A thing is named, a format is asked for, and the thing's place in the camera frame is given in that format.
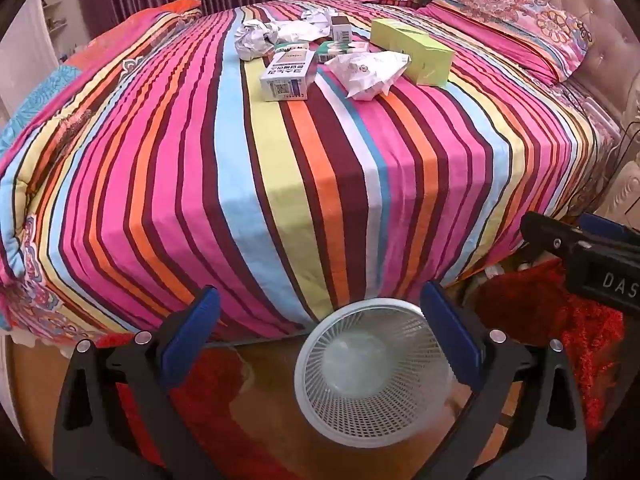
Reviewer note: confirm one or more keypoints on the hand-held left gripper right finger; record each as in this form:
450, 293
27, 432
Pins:
450, 340

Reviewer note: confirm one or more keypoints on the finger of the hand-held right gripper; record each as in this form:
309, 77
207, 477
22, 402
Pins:
550, 237
610, 227

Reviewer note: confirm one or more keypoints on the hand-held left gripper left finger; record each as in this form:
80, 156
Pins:
192, 340

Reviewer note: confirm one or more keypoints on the white mesh waste basket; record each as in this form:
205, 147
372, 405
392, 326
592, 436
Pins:
350, 322

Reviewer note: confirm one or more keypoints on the light green long box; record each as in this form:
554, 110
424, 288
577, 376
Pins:
415, 47

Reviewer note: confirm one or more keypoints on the white plastic wrapper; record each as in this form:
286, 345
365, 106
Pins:
370, 72

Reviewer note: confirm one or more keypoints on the forest print tissue pack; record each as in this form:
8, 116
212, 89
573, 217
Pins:
345, 50

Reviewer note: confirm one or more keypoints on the white box with black print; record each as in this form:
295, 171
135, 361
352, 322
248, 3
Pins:
290, 75

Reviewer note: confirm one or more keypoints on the white paper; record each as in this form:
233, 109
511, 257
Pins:
255, 37
305, 30

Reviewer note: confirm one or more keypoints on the red shaggy rug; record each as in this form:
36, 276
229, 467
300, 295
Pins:
560, 320

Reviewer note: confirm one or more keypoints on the colourful striped bed sheet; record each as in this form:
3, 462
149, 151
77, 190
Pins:
280, 200

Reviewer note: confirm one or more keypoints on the floral patterned pillow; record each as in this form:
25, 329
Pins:
515, 20

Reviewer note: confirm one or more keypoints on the beige tufted headboard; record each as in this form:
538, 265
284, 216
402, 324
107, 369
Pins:
590, 5

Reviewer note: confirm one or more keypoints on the brown and white box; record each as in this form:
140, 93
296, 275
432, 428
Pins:
341, 27

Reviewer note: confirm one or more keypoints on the small green and white box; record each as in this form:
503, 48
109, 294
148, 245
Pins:
290, 46

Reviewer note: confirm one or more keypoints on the orange striped pillow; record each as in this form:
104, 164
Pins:
145, 25

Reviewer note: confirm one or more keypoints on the white cabinet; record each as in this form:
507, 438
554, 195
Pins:
30, 35

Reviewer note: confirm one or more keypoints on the cream carved bed frame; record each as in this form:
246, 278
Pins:
622, 180

